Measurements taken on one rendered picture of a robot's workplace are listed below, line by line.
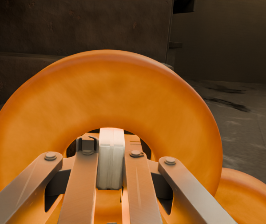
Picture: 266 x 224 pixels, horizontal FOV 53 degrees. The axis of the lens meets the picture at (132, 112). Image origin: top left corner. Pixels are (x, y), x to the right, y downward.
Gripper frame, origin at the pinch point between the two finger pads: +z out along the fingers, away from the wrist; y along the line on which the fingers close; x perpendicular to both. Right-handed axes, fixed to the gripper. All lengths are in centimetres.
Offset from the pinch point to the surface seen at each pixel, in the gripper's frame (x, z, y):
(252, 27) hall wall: 18, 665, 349
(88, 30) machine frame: 5.7, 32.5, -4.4
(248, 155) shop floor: -94, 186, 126
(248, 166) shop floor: -93, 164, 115
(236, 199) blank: -7.9, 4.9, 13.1
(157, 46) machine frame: 4.0, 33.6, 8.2
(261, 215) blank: -8.8, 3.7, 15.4
